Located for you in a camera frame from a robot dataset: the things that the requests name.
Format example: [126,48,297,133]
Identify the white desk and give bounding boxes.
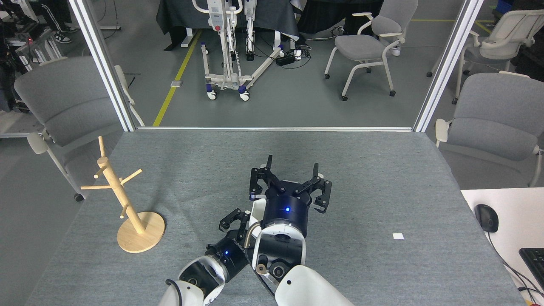
[461,187,544,306]

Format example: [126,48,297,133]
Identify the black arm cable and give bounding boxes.
[244,223,277,298]

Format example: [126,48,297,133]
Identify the dark grey table cloth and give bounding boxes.
[156,0,300,41]

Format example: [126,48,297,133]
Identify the silver table edge rail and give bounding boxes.
[135,126,415,132]

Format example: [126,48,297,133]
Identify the black equipment rack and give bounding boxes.
[0,0,64,113]

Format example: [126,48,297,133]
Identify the wooden cup rack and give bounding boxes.
[81,136,165,254]

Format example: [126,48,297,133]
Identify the black power strip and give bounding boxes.
[275,50,303,66]

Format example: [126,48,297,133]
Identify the person's leg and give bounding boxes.
[40,0,79,44]

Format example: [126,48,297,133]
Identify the white mesh office chair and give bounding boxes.
[426,9,544,105]

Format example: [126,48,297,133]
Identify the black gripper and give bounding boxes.
[249,155,332,239]
[205,208,252,283]

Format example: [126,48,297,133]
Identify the white faceted cup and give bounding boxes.
[249,199,267,232]

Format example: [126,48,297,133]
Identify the grey chair with white frame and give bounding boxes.
[14,56,145,202]
[324,0,419,102]
[434,71,544,187]

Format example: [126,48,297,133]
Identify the silver frame post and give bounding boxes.
[413,0,484,133]
[68,0,137,132]

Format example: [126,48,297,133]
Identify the black mouse cable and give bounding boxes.
[487,232,544,298]

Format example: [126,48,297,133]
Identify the black computer mouse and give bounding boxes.
[474,204,499,233]

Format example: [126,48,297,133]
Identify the black keyboard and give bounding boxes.
[519,248,544,292]

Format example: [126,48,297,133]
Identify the white stand on wheels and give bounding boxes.
[192,0,286,102]

